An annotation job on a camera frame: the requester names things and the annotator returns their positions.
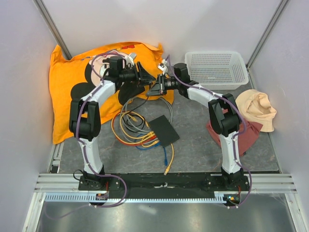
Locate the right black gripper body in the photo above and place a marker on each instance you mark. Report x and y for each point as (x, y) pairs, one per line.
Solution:
(171, 83)

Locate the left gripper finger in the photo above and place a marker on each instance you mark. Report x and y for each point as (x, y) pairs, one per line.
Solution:
(142, 85)
(143, 76)

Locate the orange Mickey Mouse pillow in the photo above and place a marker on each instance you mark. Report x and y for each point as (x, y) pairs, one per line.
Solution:
(75, 78)

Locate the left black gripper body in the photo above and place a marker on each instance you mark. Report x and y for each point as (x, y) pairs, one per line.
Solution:
(131, 75)

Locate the grey slotted cable duct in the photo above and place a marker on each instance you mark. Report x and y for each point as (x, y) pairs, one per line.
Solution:
(96, 198)

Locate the peach bucket hat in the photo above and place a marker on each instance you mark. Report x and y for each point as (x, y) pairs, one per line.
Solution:
(255, 106)

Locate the black network switch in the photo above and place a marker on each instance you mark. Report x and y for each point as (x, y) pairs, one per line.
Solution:
(164, 131)

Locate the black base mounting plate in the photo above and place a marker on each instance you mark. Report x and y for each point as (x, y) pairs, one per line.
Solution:
(196, 181)

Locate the aluminium frame rail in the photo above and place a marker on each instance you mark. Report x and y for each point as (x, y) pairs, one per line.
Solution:
(262, 183)

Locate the white perforated plastic basket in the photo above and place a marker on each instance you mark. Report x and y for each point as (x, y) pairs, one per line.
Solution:
(217, 70)

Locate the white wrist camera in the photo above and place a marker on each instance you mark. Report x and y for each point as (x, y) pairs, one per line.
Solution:
(163, 66)
(130, 58)

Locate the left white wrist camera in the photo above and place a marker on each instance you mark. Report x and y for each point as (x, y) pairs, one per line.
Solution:
(130, 58)

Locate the red folded cloth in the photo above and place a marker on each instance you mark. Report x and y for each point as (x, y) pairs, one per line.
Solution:
(245, 140)

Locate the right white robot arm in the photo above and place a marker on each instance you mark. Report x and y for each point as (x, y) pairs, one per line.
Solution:
(224, 119)

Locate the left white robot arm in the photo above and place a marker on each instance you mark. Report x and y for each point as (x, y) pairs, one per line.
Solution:
(118, 74)

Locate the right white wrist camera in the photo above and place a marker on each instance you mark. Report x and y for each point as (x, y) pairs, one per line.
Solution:
(163, 66)

